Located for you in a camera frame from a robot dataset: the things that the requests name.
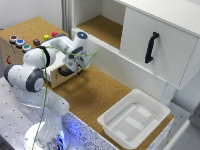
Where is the black door handle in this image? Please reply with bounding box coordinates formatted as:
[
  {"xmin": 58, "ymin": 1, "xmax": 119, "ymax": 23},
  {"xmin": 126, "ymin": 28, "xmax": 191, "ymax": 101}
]
[{"xmin": 144, "ymin": 31, "xmax": 160, "ymax": 64}]

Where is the black drawer handle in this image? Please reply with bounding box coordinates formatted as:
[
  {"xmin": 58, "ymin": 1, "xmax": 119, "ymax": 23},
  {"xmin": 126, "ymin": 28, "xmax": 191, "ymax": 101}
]
[{"xmin": 57, "ymin": 64, "xmax": 84, "ymax": 78}]

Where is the white plastic box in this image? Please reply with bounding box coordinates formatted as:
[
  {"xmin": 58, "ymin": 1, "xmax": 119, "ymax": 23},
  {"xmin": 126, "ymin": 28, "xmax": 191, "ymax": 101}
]
[{"xmin": 96, "ymin": 88, "xmax": 172, "ymax": 150}]

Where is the blue button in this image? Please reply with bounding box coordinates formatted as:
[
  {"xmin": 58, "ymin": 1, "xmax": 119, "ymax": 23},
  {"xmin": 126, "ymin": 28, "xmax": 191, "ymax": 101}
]
[{"xmin": 15, "ymin": 38, "xmax": 26, "ymax": 48}]

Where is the white sliding door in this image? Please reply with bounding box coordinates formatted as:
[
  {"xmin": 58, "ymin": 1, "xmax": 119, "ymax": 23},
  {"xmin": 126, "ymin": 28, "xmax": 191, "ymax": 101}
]
[{"xmin": 119, "ymin": 6, "xmax": 200, "ymax": 90}]

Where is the white cabinet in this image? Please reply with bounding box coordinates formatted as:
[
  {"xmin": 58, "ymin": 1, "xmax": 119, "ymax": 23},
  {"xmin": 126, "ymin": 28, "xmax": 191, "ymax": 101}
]
[{"xmin": 70, "ymin": 0, "xmax": 200, "ymax": 108}]

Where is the wooden drawer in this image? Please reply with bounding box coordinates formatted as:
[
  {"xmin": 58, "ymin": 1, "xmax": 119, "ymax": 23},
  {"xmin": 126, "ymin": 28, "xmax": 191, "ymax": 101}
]
[{"xmin": 44, "ymin": 54, "xmax": 85, "ymax": 90}]

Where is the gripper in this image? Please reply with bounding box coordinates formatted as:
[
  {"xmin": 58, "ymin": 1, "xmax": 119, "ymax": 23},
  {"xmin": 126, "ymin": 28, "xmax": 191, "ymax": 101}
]
[{"xmin": 63, "ymin": 53, "xmax": 89, "ymax": 72}]

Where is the wooden drawer box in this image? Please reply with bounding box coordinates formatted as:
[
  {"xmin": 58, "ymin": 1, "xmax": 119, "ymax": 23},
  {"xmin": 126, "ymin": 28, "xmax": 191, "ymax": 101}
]
[{"xmin": 0, "ymin": 16, "xmax": 71, "ymax": 84}]

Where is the red button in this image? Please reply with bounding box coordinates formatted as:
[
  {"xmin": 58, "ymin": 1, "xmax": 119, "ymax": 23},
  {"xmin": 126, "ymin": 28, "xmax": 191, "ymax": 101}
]
[{"xmin": 8, "ymin": 35, "xmax": 19, "ymax": 45}]

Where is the green cable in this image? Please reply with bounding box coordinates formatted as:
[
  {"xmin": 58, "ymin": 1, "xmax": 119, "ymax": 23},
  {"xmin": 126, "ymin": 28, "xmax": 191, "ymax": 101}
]
[{"xmin": 33, "ymin": 45, "xmax": 103, "ymax": 150}]

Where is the purple block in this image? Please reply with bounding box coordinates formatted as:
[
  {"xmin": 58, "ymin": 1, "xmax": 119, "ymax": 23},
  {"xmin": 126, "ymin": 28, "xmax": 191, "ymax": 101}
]
[{"xmin": 32, "ymin": 38, "xmax": 41, "ymax": 47}]

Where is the green button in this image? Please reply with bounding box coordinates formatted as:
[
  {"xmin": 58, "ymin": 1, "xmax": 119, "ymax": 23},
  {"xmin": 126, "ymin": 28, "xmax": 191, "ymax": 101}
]
[{"xmin": 21, "ymin": 43, "xmax": 33, "ymax": 54}]

